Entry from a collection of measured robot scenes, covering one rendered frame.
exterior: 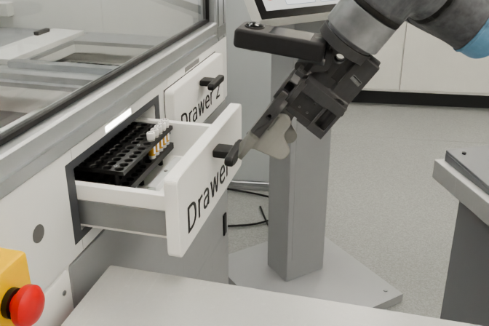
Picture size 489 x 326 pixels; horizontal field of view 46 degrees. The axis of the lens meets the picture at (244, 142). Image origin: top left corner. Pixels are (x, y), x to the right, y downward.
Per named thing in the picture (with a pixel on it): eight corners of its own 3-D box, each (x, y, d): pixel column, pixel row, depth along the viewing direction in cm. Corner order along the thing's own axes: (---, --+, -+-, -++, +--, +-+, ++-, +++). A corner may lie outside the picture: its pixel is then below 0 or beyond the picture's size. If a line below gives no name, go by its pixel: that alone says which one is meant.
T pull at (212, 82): (224, 81, 114) (224, 73, 113) (213, 92, 107) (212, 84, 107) (207, 79, 115) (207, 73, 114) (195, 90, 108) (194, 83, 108)
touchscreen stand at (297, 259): (402, 301, 191) (442, -13, 151) (292, 351, 169) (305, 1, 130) (311, 233, 230) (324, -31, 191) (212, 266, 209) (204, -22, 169)
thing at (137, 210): (228, 158, 95) (228, 124, 92) (171, 240, 72) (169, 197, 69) (17, 136, 104) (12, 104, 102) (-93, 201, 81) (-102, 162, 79)
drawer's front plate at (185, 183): (241, 164, 96) (241, 102, 92) (180, 260, 70) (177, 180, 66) (231, 163, 97) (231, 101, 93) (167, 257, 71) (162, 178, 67)
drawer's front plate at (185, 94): (223, 100, 127) (223, 52, 123) (176, 150, 102) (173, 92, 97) (215, 100, 128) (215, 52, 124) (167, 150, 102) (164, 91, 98)
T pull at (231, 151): (246, 147, 83) (246, 138, 82) (232, 168, 76) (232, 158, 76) (223, 144, 84) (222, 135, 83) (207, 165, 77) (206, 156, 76)
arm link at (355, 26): (343, -6, 64) (350, -15, 71) (319, 27, 66) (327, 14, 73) (396, 36, 64) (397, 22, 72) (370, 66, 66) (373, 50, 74)
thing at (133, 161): (172, 129, 91) (172, 125, 90) (123, 176, 75) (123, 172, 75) (161, 127, 91) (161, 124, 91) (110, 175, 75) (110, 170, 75)
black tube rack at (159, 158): (174, 161, 93) (172, 124, 90) (126, 215, 77) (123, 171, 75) (53, 148, 98) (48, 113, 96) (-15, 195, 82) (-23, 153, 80)
